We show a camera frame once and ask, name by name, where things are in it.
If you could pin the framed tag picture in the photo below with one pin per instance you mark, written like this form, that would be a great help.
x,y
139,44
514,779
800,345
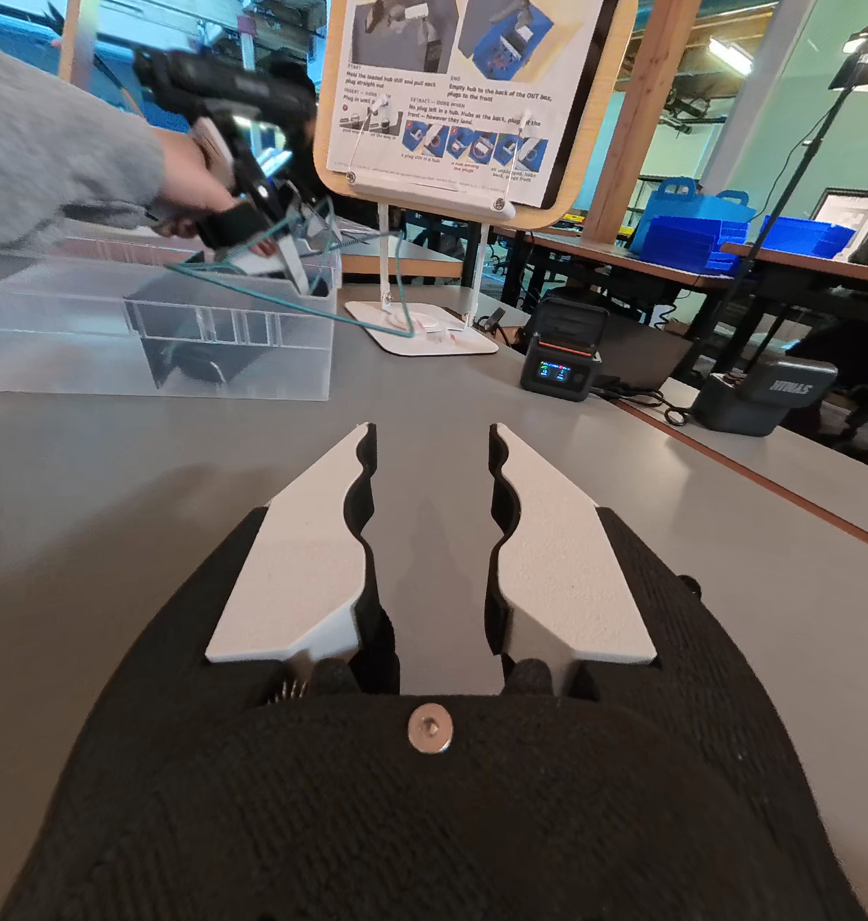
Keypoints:
x,y
848,219

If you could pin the wooden post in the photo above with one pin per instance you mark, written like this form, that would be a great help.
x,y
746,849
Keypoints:
x,y
642,115

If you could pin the blue tray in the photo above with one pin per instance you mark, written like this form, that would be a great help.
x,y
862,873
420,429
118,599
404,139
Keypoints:
x,y
801,237

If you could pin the small black device with screen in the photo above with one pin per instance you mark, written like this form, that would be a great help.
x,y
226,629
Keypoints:
x,y
560,360

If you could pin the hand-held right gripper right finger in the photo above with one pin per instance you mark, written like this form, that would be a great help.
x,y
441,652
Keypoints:
x,y
571,575

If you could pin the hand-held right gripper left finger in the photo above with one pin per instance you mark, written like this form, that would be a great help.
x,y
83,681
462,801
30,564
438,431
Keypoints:
x,y
290,575

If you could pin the clear acrylic box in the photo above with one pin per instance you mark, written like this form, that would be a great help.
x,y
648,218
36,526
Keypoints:
x,y
67,338

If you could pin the person's left hand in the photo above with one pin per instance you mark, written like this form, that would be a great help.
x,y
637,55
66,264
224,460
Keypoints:
x,y
186,180

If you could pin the white sign stand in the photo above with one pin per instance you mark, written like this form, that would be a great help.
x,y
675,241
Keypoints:
x,y
419,327

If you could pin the wooden top table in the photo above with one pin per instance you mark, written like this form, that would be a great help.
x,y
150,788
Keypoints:
x,y
808,268
606,252

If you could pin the black power pack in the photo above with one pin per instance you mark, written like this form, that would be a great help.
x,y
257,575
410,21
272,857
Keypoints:
x,y
758,403

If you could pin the person's left forearm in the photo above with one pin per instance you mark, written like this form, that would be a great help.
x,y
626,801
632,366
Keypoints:
x,y
53,144

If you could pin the stack of blue trays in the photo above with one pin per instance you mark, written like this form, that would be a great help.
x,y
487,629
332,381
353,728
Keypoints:
x,y
682,244

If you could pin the black light stand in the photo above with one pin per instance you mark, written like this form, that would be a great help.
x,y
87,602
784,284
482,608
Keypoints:
x,y
786,194

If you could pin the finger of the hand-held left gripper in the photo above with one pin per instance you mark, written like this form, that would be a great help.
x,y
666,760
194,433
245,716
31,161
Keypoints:
x,y
295,270

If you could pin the instruction sign board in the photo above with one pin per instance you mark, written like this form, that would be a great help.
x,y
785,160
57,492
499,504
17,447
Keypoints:
x,y
470,101

